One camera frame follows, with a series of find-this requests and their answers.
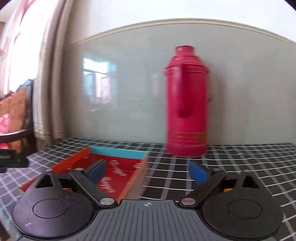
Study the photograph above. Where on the red thermos flask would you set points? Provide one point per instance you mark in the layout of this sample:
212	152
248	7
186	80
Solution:
186	104

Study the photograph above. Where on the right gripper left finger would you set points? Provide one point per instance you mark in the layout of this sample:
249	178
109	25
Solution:
88	179

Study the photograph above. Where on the pink plastic bag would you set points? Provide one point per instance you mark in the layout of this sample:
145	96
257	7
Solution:
4	128

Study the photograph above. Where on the red cardboard box tray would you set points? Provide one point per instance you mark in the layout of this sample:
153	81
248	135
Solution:
120	173

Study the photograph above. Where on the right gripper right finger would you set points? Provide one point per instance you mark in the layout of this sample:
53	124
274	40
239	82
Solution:
206	179

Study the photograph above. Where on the beige curtain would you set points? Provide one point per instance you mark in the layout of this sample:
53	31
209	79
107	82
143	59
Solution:
47	96

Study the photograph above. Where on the wooden sofa with cushion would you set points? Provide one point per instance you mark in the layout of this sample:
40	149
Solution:
21	137

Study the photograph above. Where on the orange tangerine far right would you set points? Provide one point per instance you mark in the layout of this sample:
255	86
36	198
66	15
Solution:
227	190

